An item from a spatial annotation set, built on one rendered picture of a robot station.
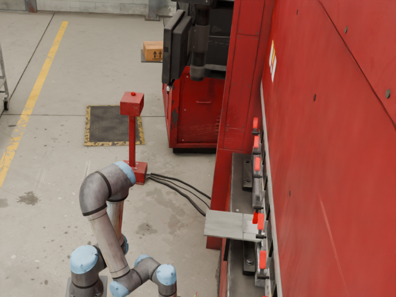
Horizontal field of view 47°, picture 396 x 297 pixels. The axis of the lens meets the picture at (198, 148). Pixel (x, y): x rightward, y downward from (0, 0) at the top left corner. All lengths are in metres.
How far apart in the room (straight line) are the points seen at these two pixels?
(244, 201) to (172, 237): 1.14
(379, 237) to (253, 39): 2.05
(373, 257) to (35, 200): 3.47
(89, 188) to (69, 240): 1.87
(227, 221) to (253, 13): 1.14
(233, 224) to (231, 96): 0.89
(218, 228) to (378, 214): 1.50
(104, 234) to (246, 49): 1.40
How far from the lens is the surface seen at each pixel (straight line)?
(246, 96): 2.76
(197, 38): 3.21
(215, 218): 2.20
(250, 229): 2.17
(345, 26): 0.95
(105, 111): 5.23
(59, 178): 4.19
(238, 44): 2.64
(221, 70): 3.29
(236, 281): 2.11
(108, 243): 1.76
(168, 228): 3.62
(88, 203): 1.72
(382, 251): 0.68
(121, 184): 1.77
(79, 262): 2.00
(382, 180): 0.70
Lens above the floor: 2.42
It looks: 32 degrees down
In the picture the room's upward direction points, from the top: 5 degrees clockwise
